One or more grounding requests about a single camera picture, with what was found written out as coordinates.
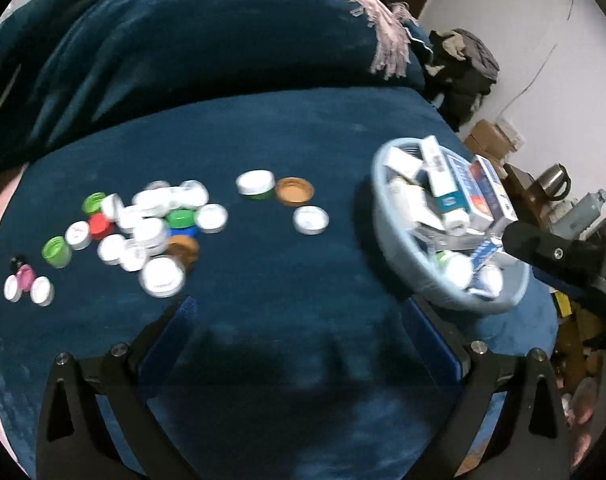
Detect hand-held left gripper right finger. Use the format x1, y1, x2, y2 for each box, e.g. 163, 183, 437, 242
402, 295, 571, 480

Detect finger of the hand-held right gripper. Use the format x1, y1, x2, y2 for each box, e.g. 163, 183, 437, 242
503, 222, 606, 297

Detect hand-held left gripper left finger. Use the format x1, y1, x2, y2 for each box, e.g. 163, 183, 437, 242
35, 296, 200, 480

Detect light blue plastic basket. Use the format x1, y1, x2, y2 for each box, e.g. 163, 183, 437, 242
372, 136, 531, 316

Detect heap of medicine boxes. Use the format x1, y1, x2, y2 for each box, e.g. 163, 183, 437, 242
385, 135, 520, 297

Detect steel kettle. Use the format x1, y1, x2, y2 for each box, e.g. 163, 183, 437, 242
535, 162, 574, 201

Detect pile of bottle caps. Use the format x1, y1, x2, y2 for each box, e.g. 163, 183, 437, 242
41, 180, 230, 298

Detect cardboard boxes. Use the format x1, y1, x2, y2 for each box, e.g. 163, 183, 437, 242
463, 119, 526, 166

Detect white open lid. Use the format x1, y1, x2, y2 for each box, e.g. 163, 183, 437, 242
293, 206, 330, 236

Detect white green-rimmed lid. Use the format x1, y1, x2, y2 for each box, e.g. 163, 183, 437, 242
235, 170, 276, 200

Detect heap of dark clothes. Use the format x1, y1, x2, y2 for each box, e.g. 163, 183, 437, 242
423, 27, 501, 131

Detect gold jar lid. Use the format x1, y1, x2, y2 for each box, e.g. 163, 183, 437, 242
274, 177, 314, 207

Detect blue plush cover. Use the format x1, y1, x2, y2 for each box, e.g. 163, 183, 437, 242
0, 87, 558, 480

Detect pink fringed scarf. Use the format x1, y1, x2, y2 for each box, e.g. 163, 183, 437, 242
303, 0, 418, 81

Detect dark blue blanket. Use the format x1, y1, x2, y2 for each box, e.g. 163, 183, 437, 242
0, 0, 428, 176

